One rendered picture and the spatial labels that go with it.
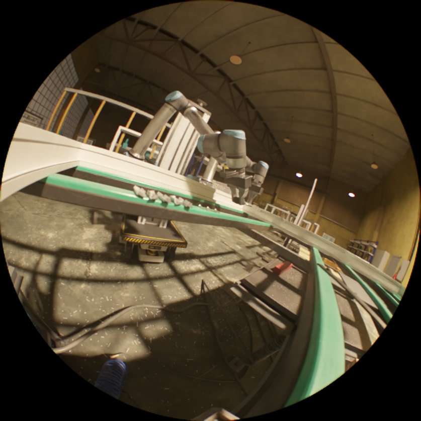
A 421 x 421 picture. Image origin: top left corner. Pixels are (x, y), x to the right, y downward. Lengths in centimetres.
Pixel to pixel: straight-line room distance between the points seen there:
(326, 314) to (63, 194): 38
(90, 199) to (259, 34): 797
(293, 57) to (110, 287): 889
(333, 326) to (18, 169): 36
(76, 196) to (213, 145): 51
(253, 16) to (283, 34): 141
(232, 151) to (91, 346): 124
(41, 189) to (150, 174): 39
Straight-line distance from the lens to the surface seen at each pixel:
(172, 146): 145
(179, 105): 105
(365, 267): 95
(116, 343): 96
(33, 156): 26
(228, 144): 55
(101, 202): 26
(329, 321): 15
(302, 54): 803
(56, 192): 28
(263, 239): 59
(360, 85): 874
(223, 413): 32
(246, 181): 58
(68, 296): 116
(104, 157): 50
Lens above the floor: 92
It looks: 9 degrees down
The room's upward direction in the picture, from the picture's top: 22 degrees clockwise
